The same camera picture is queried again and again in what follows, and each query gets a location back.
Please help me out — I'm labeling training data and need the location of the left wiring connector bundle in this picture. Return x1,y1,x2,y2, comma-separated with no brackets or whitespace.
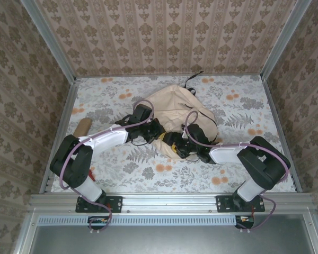
87,215,109,230

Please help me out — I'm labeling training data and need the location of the right aluminium frame post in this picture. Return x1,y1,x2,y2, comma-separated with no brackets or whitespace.
261,0,312,80

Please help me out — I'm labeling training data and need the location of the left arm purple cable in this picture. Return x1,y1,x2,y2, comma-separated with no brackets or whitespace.
59,100,156,234

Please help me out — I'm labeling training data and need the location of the beige backpack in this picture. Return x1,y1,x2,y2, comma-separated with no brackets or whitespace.
144,70,219,160

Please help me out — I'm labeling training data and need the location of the grey slotted cable duct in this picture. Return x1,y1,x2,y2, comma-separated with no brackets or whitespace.
38,214,239,227

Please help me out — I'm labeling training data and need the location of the left aluminium frame post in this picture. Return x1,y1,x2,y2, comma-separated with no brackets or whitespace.
20,0,77,83

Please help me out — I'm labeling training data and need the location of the right wiring connector bundle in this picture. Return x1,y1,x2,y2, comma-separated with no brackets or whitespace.
235,215,255,230

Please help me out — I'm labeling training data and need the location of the wiring connector bundle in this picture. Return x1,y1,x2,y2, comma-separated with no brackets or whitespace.
87,215,109,230
235,215,255,230

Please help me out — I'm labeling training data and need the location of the right aluminium side rail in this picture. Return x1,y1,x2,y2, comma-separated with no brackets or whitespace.
262,78,303,193

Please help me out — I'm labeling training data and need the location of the left aluminium side rail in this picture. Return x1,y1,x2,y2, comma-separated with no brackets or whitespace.
39,78,81,194

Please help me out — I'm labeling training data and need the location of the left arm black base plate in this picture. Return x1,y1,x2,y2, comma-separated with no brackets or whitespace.
75,195,123,213

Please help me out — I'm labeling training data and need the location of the grey metal panel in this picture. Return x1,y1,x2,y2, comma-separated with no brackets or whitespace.
29,224,315,254

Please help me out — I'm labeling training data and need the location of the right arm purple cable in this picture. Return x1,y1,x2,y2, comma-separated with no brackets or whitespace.
184,110,291,234

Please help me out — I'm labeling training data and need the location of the floral tablecloth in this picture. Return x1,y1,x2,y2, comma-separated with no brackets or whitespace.
50,75,297,193

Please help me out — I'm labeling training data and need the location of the aluminium side rail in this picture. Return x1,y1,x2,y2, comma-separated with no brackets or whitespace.
39,78,81,194
262,78,303,193

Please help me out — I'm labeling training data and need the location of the aluminium frame post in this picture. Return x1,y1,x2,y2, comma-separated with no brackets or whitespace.
20,0,77,83
261,0,312,80

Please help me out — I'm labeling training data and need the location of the aluminium front rail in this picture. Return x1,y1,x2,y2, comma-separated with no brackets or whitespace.
29,192,315,214

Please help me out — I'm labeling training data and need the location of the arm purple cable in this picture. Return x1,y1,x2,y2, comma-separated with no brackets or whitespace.
59,100,156,234
184,110,291,234

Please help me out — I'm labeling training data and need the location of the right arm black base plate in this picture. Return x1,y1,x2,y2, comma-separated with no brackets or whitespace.
216,195,266,213

